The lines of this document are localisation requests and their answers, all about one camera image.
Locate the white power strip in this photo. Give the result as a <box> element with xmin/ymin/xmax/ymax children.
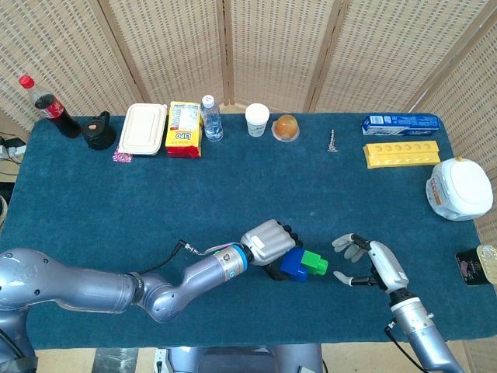
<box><xmin>0</xmin><ymin>136</ymin><xmax>27</xmax><ymax>159</ymax></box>

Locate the blue toothpaste box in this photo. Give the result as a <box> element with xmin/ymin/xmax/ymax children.
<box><xmin>361</xmin><ymin>113</ymin><xmax>442</xmax><ymax>137</ymax></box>

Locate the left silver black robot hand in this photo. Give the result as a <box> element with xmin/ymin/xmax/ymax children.
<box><xmin>239</xmin><ymin>219</ymin><xmax>304</xmax><ymax>282</ymax></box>

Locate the white paper cup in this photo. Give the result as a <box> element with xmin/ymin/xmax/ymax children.
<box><xmin>245</xmin><ymin>103</ymin><xmax>270</xmax><ymax>138</ymax></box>

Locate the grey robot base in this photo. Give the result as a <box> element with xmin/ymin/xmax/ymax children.
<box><xmin>155</xmin><ymin>343</ymin><xmax>325</xmax><ymax>373</ymax></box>

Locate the black gold tin box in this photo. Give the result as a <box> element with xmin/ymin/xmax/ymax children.
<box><xmin>455</xmin><ymin>244</ymin><xmax>497</xmax><ymax>287</ymax></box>

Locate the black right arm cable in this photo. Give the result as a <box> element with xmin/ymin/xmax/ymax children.
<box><xmin>384</xmin><ymin>318</ymin><xmax>413</xmax><ymax>347</ymax></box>

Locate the white rice cooker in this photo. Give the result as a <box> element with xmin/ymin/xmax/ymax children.
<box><xmin>425</xmin><ymin>157</ymin><xmax>494</xmax><ymax>221</ymax></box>

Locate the yellow plastic tray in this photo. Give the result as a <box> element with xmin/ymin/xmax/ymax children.
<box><xmin>363</xmin><ymin>140</ymin><xmax>442</xmax><ymax>169</ymax></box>

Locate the blue toy block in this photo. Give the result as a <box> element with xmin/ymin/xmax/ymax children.
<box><xmin>280</xmin><ymin>248</ymin><xmax>310</xmax><ymax>283</ymax></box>

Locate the black kettle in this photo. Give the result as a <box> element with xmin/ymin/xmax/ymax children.
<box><xmin>82</xmin><ymin>110</ymin><xmax>116</xmax><ymax>152</ymax></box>

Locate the pink patterned packet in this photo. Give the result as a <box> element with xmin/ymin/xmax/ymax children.
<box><xmin>112</xmin><ymin>146</ymin><xmax>134</xmax><ymax>163</ymax></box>

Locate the clear water bottle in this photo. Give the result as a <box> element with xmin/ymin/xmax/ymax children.
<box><xmin>200</xmin><ymin>94</ymin><xmax>224</xmax><ymax>143</ymax></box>

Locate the blue table cloth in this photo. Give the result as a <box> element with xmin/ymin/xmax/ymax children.
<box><xmin>0</xmin><ymin>112</ymin><xmax>494</xmax><ymax>350</ymax></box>

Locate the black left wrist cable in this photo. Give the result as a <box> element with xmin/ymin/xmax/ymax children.
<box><xmin>137</xmin><ymin>239</ymin><xmax>234</xmax><ymax>275</ymax></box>

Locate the grey marbled table leg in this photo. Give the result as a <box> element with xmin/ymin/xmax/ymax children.
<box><xmin>94</xmin><ymin>347</ymin><xmax>140</xmax><ymax>373</ymax></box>

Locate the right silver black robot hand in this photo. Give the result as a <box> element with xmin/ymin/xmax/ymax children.
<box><xmin>332</xmin><ymin>232</ymin><xmax>411</xmax><ymax>294</ymax></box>

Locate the cola bottle red cap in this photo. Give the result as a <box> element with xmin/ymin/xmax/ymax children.
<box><xmin>18</xmin><ymin>74</ymin><xmax>82</xmax><ymax>139</ymax></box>

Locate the white lunch box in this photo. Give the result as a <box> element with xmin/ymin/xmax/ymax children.
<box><xmin>117</xmin><ymin>103</ymin><xmax>169</xmax><ymax>156</ymax></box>

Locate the yellow red snack bag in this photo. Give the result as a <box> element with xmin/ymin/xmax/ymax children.
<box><xmin>165</xmin><ymin>101</ymin><xmax>203</xmax><ymax>159</ymax></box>

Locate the orange jelly cup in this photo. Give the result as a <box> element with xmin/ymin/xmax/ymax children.
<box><xmin>271</xmin><ymin>114</ymin><xmax>301</xmax><ymax>143</ymax></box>

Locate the green toy block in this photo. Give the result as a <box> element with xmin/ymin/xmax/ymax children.
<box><xmin>301</xmin><ymin>250</ymin><xmax>329</xmax><ymax>277</ymax></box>

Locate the woven folding screen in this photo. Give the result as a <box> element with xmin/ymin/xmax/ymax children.
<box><xmin>0</xmin><ymin>0</ymin><xmax>497</xmax><ymax>248</ymax></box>

